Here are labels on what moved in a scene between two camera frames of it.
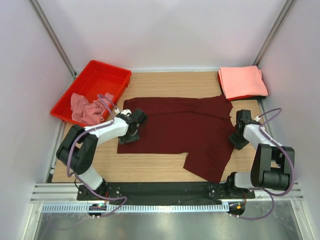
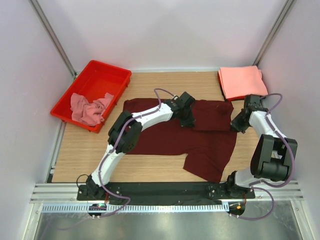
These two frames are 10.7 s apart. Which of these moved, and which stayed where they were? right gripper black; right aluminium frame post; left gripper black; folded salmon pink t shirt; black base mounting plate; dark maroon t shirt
Moved: left gripper black; right gripper black
Stayed: folded salmon pink t shirt; right aluminium frame post; black base mounting plate; dark maroon t shirt
